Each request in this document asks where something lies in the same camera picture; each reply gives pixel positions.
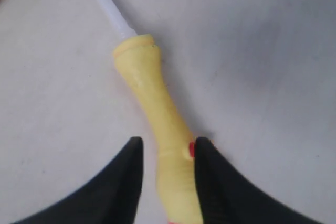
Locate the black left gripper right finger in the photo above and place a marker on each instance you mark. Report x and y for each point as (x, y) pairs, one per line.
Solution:
(226, 196)

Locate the rubber chicken head with tube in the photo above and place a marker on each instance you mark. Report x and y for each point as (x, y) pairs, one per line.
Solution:
(138, 60)

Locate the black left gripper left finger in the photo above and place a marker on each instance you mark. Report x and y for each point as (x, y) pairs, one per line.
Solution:
(112, 196)

